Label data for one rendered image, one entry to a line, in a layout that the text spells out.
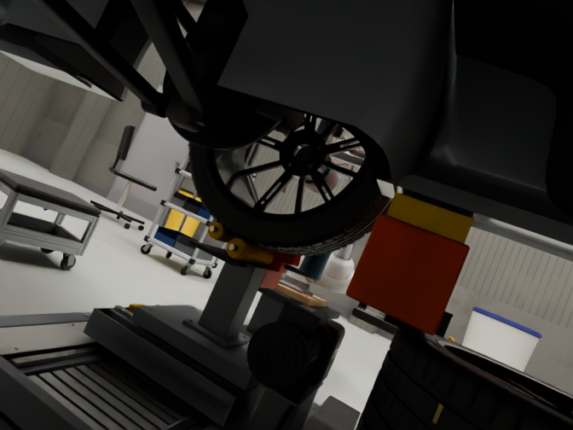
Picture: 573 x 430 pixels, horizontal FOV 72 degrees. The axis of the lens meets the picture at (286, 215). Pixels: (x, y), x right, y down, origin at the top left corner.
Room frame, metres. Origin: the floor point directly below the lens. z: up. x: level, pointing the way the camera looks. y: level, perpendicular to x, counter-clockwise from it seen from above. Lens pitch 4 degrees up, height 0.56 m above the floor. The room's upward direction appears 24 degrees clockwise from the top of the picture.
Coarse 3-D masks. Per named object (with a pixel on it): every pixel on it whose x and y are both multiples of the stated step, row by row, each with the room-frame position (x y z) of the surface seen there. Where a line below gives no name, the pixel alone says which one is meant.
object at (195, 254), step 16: (176, 176) 3.27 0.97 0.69; (256, 176) 3.46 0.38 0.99; (176, 192) 3.32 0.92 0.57; (160, 208) 3.27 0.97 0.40; (176, 208) 3.22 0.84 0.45; (192, 208) 3.23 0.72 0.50; (208, 224) 3.10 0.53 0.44; (144, 240) 3.27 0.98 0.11; (160, 240) 3.28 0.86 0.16; (176, 240) 3.24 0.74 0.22; (192, 240) 3.43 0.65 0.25; (192, 256) 3.16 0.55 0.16; (208, 256) 3.36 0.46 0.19; (208, 272) 3.41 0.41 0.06
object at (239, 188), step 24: (312, 120) 1.31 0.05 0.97; (264, 144) 1.35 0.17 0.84; (288, 144) 1.29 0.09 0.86; (312, 144) 1.26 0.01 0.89; (336, 144) 1.27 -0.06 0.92; (360, 144) 1.24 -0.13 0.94; (216, 168) 1.18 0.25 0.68; (240, 168) 1.38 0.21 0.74; (264, 168) 1.34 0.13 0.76; (288, 168) 1.28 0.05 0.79; (312, 168) 1.25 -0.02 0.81; (336, 168) 1.25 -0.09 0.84; (360, 168) 1.04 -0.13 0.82; (240, 192) 1.28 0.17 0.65; (264, 216) 1.10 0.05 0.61; (288, 216) 1.08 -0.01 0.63
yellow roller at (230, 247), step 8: (232, 240) 1.12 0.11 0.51; (240, 240) 1.11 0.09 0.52; (232, 248) 1.09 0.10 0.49; (240, 248) 1.11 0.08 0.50; (248, 248) 1.13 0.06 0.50; (256, 248) 1.18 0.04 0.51; (264, 248) 1.27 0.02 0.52; (232, 256) 1.11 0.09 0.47; (240, 256) 1.11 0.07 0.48; (248, 256) 1.14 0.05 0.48; (256, 256) 1.19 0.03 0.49; (264, 256) 1.25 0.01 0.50; (272, 256) 1.32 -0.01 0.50; (264, 264) 1.33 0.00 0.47
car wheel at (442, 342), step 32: (416, 352) 0.65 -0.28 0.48; (448, 352) 0.65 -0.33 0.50; (384, 384) 0.71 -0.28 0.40; (416, 384) 0.62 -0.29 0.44; (448, 384) 0.57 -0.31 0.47; (480, 384) 0.54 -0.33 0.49; (512, 384) 0.87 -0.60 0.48; (544, 384) 0.92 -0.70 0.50; (384, 416) 0.68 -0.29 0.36; (416, 416) 0.60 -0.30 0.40; (448, 416) 0.55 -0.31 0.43; (480, 416) 0.52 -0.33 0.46; (512, 416) 0.49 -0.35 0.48; (544, 416) 0.47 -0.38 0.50
